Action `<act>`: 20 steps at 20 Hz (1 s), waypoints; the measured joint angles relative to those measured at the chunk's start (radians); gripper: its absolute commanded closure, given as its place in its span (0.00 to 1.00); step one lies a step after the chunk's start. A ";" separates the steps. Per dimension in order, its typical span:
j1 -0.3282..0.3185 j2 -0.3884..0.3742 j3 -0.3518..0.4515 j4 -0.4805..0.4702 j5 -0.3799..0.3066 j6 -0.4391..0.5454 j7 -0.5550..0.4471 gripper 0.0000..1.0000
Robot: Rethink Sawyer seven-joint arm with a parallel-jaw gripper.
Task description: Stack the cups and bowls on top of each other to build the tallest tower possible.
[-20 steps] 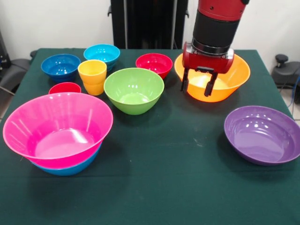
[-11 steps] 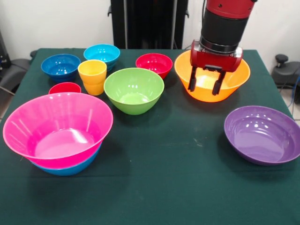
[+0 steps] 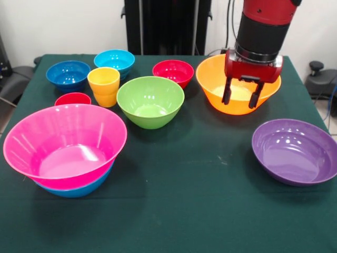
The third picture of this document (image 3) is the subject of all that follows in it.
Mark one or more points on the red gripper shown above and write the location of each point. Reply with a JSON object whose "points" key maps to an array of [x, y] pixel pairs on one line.
{"points": [[250, 69]]}

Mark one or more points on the purple bowl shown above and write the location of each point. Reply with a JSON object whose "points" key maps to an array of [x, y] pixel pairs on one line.
{"points": [[289, 158]]}

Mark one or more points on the large pink bowl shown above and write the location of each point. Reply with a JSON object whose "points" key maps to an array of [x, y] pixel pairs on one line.
{"points": [[63, 131]]}

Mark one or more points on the large orange bowl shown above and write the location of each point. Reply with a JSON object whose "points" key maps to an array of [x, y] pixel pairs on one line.
{"points": [[210, 76]]}

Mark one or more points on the small red bowl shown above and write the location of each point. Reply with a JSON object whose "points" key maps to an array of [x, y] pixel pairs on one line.
{"points": [[172, 71]]}

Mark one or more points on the black knobbed device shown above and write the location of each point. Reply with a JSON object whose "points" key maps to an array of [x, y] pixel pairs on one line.
{"points": [[319, 81]]}

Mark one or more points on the green bowl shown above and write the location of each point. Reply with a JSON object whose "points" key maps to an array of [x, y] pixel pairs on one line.
{"points": [[150, 97]]}

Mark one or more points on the dark green tablecloth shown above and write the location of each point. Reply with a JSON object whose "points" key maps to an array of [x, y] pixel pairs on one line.
{"points": [[210, 210]]}

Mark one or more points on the small light blue bowl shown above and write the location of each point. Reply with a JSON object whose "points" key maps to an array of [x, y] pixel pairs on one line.
{"points": [[114, 59]]}

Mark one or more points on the yellow cup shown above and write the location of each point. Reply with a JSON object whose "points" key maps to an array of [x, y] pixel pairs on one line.
{"points": [[104, 87]]}

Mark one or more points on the red cup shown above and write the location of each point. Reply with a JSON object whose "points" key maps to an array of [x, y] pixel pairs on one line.
{"points": [[72, 99]]}

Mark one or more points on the small dark blue bowl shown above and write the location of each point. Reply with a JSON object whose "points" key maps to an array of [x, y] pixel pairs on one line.
{"points": [[67, 75]]}

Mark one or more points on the large light blue bowl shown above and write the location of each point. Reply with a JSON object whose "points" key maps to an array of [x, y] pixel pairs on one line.
{"points": [[76, 192]]}

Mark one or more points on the black table clamp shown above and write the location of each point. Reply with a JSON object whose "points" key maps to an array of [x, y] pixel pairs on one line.
{"points": [[37, 60]]}

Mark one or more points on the black chair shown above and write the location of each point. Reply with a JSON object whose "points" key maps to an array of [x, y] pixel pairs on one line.
{"points": [[15, 79]]}

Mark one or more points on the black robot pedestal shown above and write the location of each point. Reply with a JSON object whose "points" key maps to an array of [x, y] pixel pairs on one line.
{"points": [[163, 26]]}

